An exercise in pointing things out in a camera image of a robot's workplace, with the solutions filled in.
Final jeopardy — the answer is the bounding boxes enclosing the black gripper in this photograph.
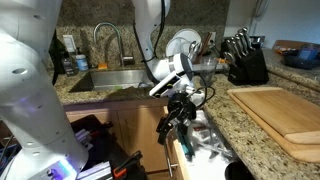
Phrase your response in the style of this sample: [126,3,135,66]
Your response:
[156,92,198,145]

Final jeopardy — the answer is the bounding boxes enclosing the wooden drawer with steel handle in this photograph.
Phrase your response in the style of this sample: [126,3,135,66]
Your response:
[162,105,242,180]

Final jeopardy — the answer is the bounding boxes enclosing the chrome faucet lever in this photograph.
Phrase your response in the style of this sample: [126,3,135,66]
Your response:
[122,55,136,67]

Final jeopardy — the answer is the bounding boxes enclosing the teal kitchen utensil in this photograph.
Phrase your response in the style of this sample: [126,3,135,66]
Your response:
[176,130,196,159]

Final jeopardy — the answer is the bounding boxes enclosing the bagged plastic cutlery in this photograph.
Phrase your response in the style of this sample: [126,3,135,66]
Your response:
[190,111,235,160]

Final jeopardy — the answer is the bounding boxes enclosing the orange and black clamp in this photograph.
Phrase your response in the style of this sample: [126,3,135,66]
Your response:
[112,150,144,179]

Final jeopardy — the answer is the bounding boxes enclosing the clear drinking glass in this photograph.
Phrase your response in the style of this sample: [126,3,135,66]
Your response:
[199,54,220,88]

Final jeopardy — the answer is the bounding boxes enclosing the black tool case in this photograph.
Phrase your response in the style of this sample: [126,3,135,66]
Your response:
[69,114,148,180]

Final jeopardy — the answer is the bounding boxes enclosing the white dish rack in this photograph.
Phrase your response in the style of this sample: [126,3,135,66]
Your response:
[162,52,231,76]

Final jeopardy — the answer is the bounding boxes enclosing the black round cup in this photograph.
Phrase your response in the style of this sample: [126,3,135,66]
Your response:
[224,161,256,180]

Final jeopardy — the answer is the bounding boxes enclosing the stainless steel sink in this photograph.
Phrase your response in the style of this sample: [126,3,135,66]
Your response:
[68,68,155,94]

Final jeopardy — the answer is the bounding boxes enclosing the white plate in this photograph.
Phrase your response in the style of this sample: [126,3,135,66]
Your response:
[173,28,203,54]
[165,36,191,64]

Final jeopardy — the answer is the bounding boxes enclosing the steel ladle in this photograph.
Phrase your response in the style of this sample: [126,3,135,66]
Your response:
[186,40,202,64]

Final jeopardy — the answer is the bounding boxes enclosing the clear plastic container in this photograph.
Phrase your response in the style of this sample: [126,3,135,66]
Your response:
[174,40,194,56]

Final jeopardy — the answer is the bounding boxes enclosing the wooden spatula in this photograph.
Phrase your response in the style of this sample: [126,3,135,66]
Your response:
[194,31,213,64]

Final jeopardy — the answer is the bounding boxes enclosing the white ribbed block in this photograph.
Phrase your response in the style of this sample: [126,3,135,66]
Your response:
[76,161,113,180]
[74,129,94,151]

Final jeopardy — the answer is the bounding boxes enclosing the large wooden cutting board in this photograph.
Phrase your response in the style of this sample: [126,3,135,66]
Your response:
[227,87,320,164]

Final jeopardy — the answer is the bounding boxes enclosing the black knife block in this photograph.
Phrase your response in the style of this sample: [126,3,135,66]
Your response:
[227,48,270,86]

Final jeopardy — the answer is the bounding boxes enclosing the chrome gooseneck faucet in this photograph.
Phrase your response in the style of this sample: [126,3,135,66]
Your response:
[93,22,126,68]

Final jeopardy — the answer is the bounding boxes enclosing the small wooden cutting board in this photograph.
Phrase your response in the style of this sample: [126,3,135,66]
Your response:
[232,89,320,145]

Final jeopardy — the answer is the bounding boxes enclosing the white tub with blue label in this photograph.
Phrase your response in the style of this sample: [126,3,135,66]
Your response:
[75,54,90,72]

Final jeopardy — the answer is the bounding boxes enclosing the small dark soap bottle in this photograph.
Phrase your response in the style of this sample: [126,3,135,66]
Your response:
[63,51,79,77]

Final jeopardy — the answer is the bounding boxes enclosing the dark green glass bottle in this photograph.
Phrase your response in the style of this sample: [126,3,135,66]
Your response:
[49,32,68,76]

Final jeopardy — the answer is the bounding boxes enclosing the brown cardboard box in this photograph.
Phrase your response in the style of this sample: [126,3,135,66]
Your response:
[273,39,308,55]

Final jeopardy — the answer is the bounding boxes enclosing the dark blue bowl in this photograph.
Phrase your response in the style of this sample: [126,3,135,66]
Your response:
[282,43,320,70]

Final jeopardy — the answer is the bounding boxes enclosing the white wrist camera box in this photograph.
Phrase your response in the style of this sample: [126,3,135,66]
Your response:
[148,71,188,100]

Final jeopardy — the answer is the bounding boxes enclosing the steel handled knife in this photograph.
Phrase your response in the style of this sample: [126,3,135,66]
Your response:
[223,51,237,68]
[230,37,242,58]
[225,39,236,58]
[235,32,248,54]
[241,27,254,51]

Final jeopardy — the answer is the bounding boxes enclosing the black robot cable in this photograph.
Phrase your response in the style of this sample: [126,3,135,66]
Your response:
[132,0,216,110]

